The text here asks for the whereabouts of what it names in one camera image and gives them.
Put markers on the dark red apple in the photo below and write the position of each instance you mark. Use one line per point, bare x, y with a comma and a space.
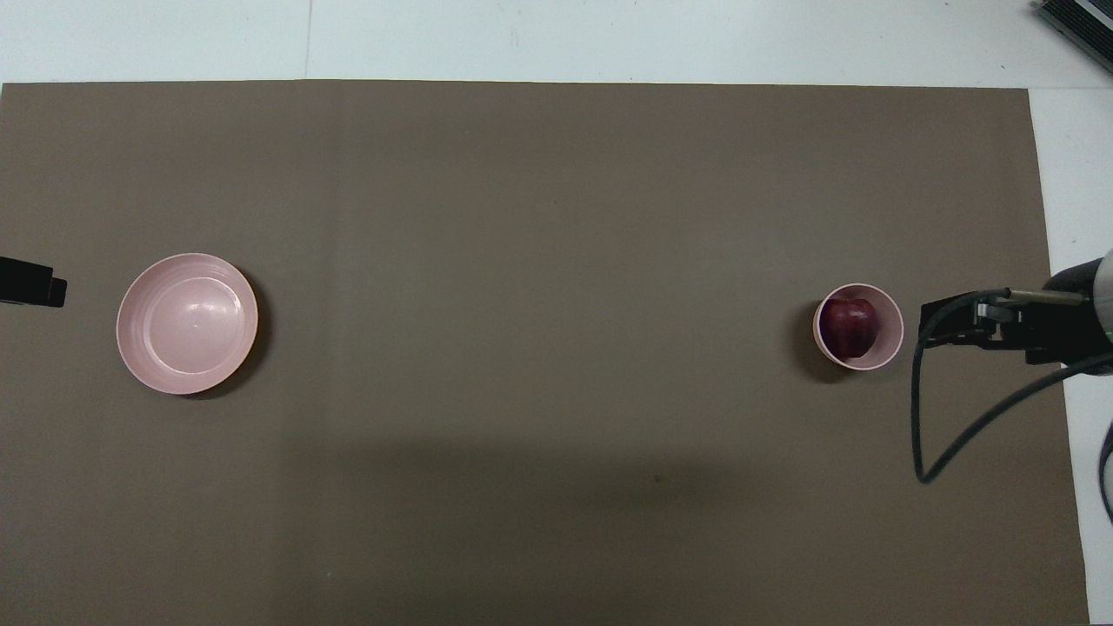
850, 329

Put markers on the pink bowl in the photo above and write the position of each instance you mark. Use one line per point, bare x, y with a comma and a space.
889, 348

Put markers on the brown table mat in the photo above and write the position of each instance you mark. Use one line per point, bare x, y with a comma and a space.
522, 478

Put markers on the black ridged device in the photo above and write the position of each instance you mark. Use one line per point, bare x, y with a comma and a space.
1083, 26

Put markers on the pink plate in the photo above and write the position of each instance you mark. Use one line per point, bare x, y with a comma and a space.
187, 326

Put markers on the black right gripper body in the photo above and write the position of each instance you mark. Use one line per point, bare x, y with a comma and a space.
1061, 330

